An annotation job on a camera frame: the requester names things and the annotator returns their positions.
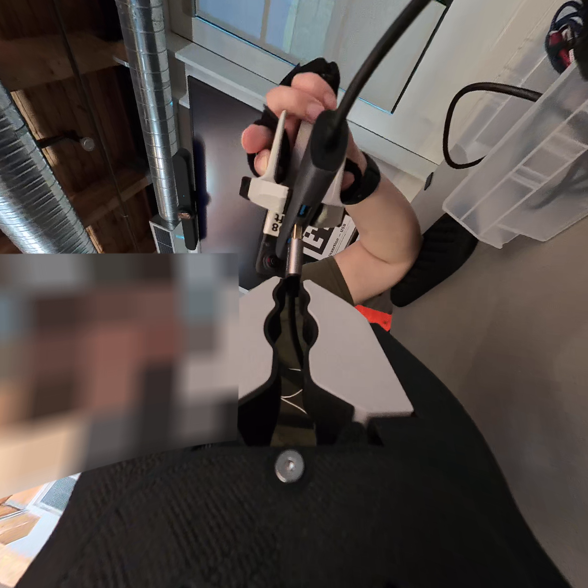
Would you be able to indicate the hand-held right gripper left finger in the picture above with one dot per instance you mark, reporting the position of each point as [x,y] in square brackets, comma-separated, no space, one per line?
[255,344]

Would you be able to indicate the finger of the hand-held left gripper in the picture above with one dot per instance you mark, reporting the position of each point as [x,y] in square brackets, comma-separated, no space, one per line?
[304,156]
[339,183]

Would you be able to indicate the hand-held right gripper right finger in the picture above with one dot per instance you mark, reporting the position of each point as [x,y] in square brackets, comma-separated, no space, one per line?
[358,367]

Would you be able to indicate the grey hub black lead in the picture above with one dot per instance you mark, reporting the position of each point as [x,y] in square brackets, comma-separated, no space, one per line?
[367,69]

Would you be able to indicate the clear plastic bin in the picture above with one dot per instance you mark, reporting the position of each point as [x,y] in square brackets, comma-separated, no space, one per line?
[528,174]

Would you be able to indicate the person's left forearm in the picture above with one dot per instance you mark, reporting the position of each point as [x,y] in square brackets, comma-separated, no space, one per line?
[386,239]

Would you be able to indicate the person's left hand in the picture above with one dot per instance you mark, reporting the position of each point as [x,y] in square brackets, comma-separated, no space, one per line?
[307,96]

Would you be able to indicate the black wristband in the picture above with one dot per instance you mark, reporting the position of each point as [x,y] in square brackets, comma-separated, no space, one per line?
[372,179]

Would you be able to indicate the orange red flat object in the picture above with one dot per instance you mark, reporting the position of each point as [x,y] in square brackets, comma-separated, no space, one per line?
[374,317]

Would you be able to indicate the large black screen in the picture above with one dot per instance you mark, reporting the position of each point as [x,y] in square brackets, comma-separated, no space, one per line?
[220,160]

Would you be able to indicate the black framed tag sign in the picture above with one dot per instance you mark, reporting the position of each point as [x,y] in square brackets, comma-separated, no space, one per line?
[330,243]

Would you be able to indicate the black mounted sensor bar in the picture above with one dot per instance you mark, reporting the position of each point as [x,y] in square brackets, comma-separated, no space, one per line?
[186,197]

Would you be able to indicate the black wrist rest pad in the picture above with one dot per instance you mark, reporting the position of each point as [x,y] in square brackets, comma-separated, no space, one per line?
[436,262]

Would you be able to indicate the large window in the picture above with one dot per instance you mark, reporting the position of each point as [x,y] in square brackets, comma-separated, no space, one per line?
[298,27]

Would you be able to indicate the silver ventilation duct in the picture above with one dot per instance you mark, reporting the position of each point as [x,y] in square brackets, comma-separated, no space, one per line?
[147,115]
[36,183]

